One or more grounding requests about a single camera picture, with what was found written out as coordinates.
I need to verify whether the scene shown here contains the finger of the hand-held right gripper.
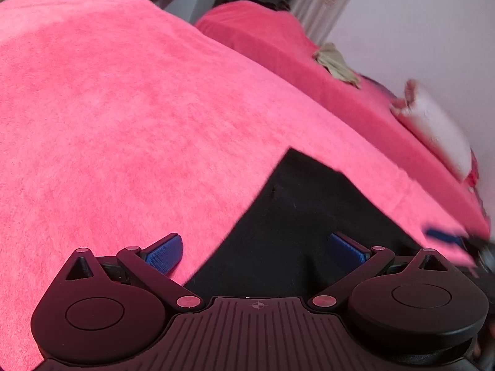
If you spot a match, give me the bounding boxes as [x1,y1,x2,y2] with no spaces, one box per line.
[424,227,469,245]

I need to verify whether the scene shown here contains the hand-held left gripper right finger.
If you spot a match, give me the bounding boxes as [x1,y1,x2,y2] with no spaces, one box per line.
[307,232,451,312]

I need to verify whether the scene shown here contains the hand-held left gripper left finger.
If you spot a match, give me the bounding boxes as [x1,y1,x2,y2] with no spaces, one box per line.
[64,233,205,312]

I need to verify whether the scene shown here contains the black pants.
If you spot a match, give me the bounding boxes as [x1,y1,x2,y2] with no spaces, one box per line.
[183,147,427,301]

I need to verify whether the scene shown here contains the folded red cloth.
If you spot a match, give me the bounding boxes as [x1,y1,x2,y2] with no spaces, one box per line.
[465,154,481,191]

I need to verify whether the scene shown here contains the white embossed pillow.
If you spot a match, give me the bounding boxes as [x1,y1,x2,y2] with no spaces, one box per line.
[390,79,475,181]

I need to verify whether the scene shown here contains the large pink fleece blanket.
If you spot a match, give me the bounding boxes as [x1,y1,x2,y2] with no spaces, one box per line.
[0,0,492,371]

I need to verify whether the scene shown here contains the far bed with pink cover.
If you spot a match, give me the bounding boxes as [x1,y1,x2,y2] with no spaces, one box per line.
[193,0,492,236]

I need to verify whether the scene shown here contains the beige crumpled cloth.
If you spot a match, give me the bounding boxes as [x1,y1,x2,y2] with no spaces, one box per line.
[312,42,363,89]

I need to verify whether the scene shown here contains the white pleated curtain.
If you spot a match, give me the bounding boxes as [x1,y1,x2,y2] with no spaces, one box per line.
[288,0,366,45]

